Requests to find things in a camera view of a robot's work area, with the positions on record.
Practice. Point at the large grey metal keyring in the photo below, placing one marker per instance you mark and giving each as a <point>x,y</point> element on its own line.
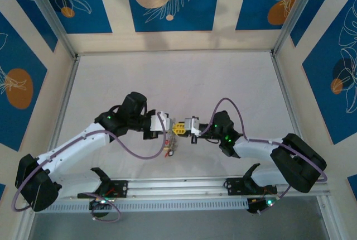
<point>173,142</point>

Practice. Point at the blue tag key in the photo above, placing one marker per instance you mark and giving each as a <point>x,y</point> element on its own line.
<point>171,153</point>

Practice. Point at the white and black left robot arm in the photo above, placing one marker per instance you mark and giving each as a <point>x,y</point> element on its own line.
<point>75,145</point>

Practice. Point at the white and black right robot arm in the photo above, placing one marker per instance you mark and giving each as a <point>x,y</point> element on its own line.
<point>256,148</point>

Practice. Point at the right controller board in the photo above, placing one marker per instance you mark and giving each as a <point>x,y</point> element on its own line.
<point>262,203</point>

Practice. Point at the controller board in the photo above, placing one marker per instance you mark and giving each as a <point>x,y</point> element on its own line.
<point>262,203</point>
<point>101,201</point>

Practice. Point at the left controller board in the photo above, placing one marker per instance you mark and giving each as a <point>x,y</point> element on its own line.
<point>101,201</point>

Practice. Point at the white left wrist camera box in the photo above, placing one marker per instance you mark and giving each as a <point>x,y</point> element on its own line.
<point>160,121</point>

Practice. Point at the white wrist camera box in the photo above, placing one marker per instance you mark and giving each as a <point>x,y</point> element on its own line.
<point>160,121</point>
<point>192,125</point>

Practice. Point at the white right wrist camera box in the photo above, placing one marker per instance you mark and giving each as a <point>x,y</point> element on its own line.
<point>192,125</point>

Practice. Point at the aluminium mounting rail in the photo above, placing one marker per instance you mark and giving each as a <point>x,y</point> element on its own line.
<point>178,188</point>

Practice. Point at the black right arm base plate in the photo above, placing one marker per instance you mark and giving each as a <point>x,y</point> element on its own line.
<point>234,187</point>

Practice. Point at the aluminium table side rail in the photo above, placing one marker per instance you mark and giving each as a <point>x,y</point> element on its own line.
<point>281,78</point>
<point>67,92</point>

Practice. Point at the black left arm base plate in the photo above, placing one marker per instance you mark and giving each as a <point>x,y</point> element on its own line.
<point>121,188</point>

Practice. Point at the aluminium frame post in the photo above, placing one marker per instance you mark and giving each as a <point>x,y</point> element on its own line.
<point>25,224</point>
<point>326,217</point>
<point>47,8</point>
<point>298,8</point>

